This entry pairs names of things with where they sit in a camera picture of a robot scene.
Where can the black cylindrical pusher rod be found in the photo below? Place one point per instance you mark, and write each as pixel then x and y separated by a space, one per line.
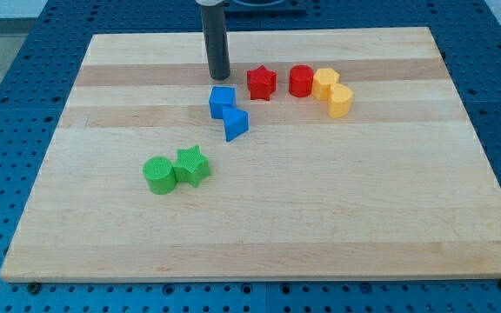
pixel 215 38

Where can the red star block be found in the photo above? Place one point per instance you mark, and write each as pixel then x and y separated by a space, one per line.
pixel 261 83

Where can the green star block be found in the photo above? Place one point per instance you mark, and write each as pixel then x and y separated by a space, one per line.
pixel 191 166

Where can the blue cube block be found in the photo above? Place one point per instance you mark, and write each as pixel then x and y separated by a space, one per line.
pixel 221 96

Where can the red cylinder block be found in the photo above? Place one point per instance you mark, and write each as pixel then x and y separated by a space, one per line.
pixel 301 77

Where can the blue triangle block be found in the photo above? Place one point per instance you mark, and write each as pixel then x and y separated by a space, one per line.
pixel 236 122

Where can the yellow hexagon block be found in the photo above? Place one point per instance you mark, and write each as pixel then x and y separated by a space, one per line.
pixel 323 79

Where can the yellow heart block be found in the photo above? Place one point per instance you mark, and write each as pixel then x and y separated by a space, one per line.
pixel 340 100

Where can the green cylinder block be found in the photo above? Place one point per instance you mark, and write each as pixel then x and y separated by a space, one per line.
pixel 159 175

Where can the wooden board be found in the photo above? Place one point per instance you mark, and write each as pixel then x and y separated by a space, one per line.
pixel 398 189

